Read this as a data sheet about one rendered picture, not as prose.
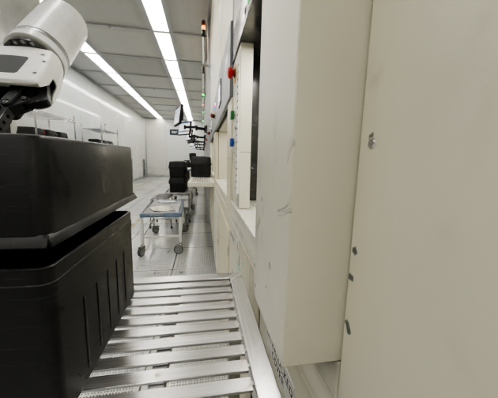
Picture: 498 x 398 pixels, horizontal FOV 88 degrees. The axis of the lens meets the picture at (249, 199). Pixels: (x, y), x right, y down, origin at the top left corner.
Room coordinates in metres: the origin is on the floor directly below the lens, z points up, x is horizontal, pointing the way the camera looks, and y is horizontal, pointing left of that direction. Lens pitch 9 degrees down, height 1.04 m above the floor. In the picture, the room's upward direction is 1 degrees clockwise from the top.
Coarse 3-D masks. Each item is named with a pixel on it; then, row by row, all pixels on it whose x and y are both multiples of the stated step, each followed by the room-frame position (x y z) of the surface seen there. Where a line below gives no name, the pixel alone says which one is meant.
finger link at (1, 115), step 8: (24, 96) 0.37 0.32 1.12; (0, 104) 0.36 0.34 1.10; (16, 104) 0.36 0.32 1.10; (0, 112) 0.35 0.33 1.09; (8, 112) 0.36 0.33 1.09; (16, 112) 0.37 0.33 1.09; (24, 112) 0.38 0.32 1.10; (0, 120) 0.34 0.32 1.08; (8, 120) 0.36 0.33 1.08; (0, 128) 0.34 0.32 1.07
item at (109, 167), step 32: (0, 160) 0.22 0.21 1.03; (32, 160) 0.22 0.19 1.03; (64, 160) 0.26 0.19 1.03; (96, 160) 0.33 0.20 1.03; (128, 160) 0.47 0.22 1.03; (0, 192) 0.22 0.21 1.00; (32, 192) 0.22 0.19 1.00; (64, 192) 0.25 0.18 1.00; (96, 192) 0.33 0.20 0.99; (128, 192) 0.46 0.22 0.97; (0, 224) 0.21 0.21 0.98; (32, 224) 0.22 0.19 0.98; (64, 224) 0.25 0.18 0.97
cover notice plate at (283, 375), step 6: (270, 342) 0.39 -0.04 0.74; (270, 348) 0.38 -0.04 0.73; (270, 354) 0.38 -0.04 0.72; (276, 354) 0.35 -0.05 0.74; (276, 360) 0.35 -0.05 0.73; (276, 366) 0.35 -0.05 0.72; (276, 372) 0.35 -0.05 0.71; (282, 372) 0.32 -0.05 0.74; (288, 372) 0.30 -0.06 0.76; (282, 378) 0.32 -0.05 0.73; (288, 378) 0.30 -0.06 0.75; (282, 384) 0.32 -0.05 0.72; (288, 384) 0.30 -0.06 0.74; (282, 390) 0.32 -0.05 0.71; (288, 390) 0.30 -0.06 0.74; (294, 390) 0.28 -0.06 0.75; (288, 396) 0.30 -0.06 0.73
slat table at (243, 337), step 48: (144, 288) 0.51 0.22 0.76; (192, 288) 0.55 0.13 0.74; (240, 288) 0.52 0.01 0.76; (144, 336) 0.36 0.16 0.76; (192, 336) 0.36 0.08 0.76; (240, 336) 0.37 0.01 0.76; (96, 384) 0.28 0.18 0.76; (144, 384) 0.28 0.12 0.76; (192, 384) 0.28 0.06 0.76; (240, 384) 0.28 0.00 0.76
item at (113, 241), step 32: (96, 224) 0.48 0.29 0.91; (128, 224) 0.47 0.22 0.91; (0, 256) 0.45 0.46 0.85; (32, 256) 0.46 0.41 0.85; (64, 256) 0.26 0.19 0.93; (96, 256) 0.33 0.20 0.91; (128, 256) 0.46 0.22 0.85; (0, 288) 0.22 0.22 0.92; (32, 288) 0.22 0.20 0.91; (64, 288) 0.25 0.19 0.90; (96, 288) 0.32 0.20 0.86; (128, 288) 0.45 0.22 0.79; (0, 320) 0.22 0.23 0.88; (32, 320) 0.22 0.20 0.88; (64, 320) 0.24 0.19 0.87; (96, 320) 0.32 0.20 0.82; (0, 352) 0.22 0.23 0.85; (32, 352) 0.22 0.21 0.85; (64, 352) 0.24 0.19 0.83; (96, 352) 0.31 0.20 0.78; (0, 384) 0.22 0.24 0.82; (32, 384) 0.22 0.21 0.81; (64, 384) 0.23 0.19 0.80
